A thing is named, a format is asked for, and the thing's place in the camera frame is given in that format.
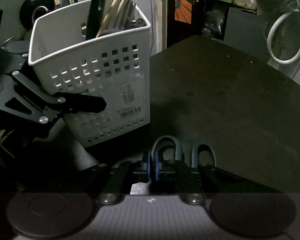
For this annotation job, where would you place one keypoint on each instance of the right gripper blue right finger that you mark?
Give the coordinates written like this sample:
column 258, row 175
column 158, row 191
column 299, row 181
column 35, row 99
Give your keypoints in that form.
column 157, row 166

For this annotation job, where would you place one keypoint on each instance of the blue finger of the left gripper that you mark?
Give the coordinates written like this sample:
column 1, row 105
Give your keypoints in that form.
column 73, row 103

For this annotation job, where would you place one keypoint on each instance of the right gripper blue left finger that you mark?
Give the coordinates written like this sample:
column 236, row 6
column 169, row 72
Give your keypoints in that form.
column 150, row 167

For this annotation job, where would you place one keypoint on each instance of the black handled kitchen scissors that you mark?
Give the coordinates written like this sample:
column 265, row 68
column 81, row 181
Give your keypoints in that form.
column 178, row 154

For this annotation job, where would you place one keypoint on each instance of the grey perforated utensil basket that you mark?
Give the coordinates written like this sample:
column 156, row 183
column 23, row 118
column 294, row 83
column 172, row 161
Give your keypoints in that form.
column 114, row 66

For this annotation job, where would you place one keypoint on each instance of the wooden chopstick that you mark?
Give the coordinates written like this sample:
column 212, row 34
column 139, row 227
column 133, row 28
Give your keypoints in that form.
column 108, row 17
column 119, row 16

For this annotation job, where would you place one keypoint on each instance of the dark green handled knife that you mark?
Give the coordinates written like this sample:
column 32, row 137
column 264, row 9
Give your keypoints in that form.
column 95, row 18

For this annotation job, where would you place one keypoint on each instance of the person in orange shirt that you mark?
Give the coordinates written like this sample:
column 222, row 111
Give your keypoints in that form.
column 183, row 11

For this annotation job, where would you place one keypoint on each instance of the grey cabinet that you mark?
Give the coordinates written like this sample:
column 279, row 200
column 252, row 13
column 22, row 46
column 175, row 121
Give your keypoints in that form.
column 244, row 31

